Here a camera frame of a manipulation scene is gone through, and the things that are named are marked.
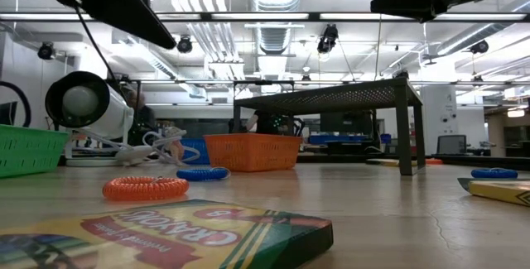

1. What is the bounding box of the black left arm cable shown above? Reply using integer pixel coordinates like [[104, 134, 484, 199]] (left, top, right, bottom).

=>
[[73, 0, 121, 84]]

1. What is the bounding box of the black ceiling spotlight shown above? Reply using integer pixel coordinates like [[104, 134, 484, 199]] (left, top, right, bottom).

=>
[[470, 39, 490, 55], [36, 41, 55, 61], [316, 23, 340, 55], [176, 35, 194, 55]]

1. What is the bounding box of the blue storage bin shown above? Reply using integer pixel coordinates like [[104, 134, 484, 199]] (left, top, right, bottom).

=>
[[308, 134, 369, 145]]

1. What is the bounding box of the grey perforated metal shelf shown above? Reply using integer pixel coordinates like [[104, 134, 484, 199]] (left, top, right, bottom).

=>
[[232, 76, 426, 177]]

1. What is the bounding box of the person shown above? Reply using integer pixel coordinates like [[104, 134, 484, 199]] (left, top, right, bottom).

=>
[[123, 89, 157, 146]]

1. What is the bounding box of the yellow Crayola crayon box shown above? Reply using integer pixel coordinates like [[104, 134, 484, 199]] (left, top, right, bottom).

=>
[[456, 176, 530, 209], [0, 199, 335, 269]]

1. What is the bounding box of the black background robot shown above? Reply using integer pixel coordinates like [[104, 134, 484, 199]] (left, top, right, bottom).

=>
[[248, 110, 306, 137]]

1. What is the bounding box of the white column with sign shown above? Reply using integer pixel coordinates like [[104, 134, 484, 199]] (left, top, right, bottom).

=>
[[420, 84, 460, 156]]

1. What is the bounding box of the orange plastic basket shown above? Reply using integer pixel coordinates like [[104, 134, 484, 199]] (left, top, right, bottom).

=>
[[203, 132, 304, 174]]

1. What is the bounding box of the blue coil wristband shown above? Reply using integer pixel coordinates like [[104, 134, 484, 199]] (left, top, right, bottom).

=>
[[470, 167, 519, 180], [176, 166, 232, 182]]

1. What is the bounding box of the white lamp cable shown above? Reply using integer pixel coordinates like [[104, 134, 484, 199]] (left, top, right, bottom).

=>
[[113, 126, 203, 167]]

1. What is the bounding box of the grey monitor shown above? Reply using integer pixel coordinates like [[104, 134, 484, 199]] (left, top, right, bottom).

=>
[[436, 134, 468, 156]]

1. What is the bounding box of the green plastic basket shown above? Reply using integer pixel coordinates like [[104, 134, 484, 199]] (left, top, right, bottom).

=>
[[0, 123, 70, 179]]

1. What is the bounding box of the blue plastic basket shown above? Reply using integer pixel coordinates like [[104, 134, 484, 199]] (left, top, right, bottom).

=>
[[180, 137, 211, 166]]

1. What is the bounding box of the white cylindrical desk lamp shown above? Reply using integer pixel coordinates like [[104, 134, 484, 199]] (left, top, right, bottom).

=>
[[44, 70, 136, 167]]

